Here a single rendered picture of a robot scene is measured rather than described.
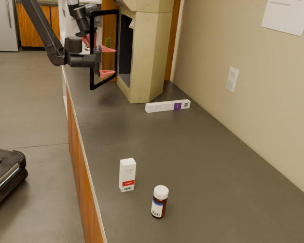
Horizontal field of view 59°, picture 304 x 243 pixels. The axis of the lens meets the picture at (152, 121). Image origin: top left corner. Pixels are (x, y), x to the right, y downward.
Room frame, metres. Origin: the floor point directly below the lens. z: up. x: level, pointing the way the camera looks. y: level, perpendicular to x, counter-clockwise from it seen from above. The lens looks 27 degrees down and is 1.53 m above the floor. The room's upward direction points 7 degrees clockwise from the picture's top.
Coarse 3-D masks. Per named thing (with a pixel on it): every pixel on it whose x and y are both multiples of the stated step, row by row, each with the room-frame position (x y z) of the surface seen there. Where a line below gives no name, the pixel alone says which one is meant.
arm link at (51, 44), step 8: (24, 0) 1.16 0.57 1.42; (32, 0) 1.16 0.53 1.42; (24, 8) 1.16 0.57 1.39; (32, 8) 1.16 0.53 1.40; (40, 8) 1.18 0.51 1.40; (32, 16) 1.16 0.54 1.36; (40, 16) 1.16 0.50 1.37; (40, 24) 1.15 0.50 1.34; (48, 24) 1.18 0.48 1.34; (40, 32) 1.15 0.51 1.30; (48, 32) 1.15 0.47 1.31; (48, 40) 1.15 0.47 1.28; (56, 40) 1.17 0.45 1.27; (48, 48) 1.14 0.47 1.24; (56, 48) 1.14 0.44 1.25; (48, 56) 1.14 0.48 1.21; (56, 64) 1.14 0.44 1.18
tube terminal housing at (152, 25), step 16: (144, 0) 1.37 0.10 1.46; (160, 0) 1.41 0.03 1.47; (128, 16) 1.47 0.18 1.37; (144, 16) 1.37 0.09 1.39; (160, 16) 1.43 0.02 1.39; (144, 32) 1.37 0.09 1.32; (160, 32) 1.45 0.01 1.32; (144, 48) 1.38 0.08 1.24; (160, 48) 1.47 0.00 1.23; (144, 64) 1.38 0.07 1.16; (160, 64) 1.50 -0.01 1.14; (144, 80) 1.38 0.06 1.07; (160, 80) 1.52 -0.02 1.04; (128, 96) 1.39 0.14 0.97; (144, 96) 1.39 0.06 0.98
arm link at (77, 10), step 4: (76, 8) 1.47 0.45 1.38; (80, 8) 1.45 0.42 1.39; (84, 8) 1.48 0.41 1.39; (72, 12) 1.46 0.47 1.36; (76, 12) 1.44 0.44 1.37; (80, 12) 1.45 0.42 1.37; (84, 12) 1.50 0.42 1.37; (76, 16) 1.44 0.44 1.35; (80, 16) 1.44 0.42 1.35; (84, 16) 1.46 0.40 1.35; (76, 20) 1.45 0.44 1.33
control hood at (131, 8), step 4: (112, 0) 1.63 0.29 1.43; (120, 0) 1.39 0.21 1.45; (124, 0) 1.33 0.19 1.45; (128, 0) 1.34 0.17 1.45; (132, 0) 1.34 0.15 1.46; (136, 0) 1.35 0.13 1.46; (116, 4) 1.61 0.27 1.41; (124, 4) 1.37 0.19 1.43; (128, 4) 1.34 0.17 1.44; (132, 4) 1.35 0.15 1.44; (136, 4) 1.35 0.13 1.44; (128, 8) 1.35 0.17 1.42; (132, 8) 1.35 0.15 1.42; (136, 8) 1.36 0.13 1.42
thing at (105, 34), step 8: (96, 16) 1.39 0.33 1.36; (104, 16) 1.47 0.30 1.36; (112, 16) 1.56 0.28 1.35; (96, 24) 1.39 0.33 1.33; (104, 24) 1.47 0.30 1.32; (112, 24) 1.56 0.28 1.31; (96, 32) 1.39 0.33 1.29; (104, 32) 1.47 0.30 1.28; (112, 32) 1.57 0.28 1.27; (96, 40) 1.39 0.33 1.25; (104, 40) 1.48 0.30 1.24; (112, 40) 1.57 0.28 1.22; (112, 48) 1.57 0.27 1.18; (104, 56) 1.48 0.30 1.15; (112, 56) 1.58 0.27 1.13; (104, 64) 1.48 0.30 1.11; (112, 64) 1.58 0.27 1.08; (96, 80) 1.39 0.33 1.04
